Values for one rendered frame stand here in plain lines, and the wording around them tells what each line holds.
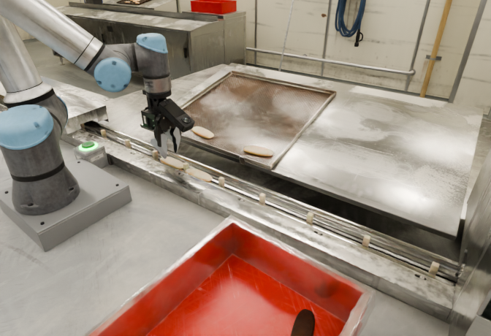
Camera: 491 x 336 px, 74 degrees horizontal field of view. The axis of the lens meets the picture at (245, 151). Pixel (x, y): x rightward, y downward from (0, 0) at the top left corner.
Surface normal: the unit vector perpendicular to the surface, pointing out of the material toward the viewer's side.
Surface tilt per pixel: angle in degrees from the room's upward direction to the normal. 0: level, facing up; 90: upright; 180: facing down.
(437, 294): 0
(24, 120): 7
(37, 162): 90
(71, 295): 0
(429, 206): 10
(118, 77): 89
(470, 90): 90
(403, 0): 90
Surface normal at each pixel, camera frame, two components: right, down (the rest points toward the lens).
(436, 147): -0.10, -0.78
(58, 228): 0.80, 0.30
